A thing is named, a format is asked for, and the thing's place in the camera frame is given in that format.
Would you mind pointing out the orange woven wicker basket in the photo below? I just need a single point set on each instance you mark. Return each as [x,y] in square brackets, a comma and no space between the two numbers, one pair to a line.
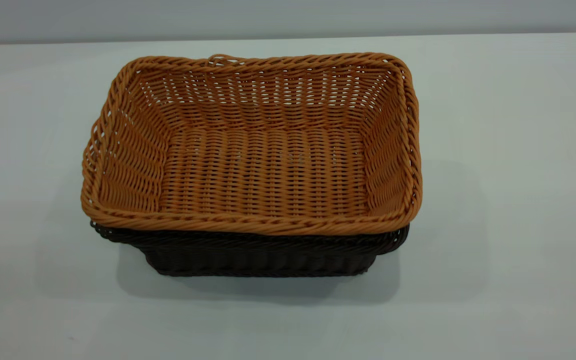
[268,170]

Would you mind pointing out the black woven wicker basket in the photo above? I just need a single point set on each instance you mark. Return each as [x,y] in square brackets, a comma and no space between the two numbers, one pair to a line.
[258,257]

